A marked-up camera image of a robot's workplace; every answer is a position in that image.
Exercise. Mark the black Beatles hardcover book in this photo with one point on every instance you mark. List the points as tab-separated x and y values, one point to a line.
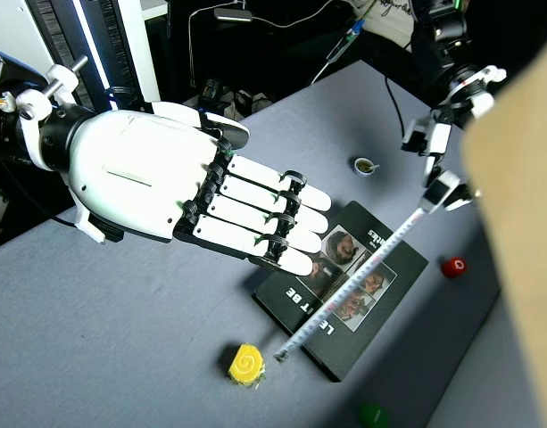
402	267

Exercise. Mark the red toy cylinder block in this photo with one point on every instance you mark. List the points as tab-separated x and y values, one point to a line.
453	267

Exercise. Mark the white and black tape measure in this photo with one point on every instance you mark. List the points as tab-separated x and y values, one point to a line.
438	191

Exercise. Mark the green toy cylinder block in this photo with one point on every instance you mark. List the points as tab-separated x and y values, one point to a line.
375	414

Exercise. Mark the white cabinet with light strip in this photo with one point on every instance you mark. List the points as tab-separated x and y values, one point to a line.
27	27

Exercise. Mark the yellow swirl toy cake roll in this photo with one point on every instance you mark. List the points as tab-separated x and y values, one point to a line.
246	363

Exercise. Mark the small white cup with spoon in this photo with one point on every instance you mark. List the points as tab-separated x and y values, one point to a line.
364	166

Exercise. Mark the grey power adapter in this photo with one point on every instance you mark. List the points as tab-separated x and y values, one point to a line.
233	14

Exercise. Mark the black power strip with plugs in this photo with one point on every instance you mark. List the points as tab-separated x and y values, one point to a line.
228	100

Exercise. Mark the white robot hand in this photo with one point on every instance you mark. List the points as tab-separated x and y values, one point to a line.
438	134
130	169

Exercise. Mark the grey table cloth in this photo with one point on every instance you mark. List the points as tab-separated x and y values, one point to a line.
121	334

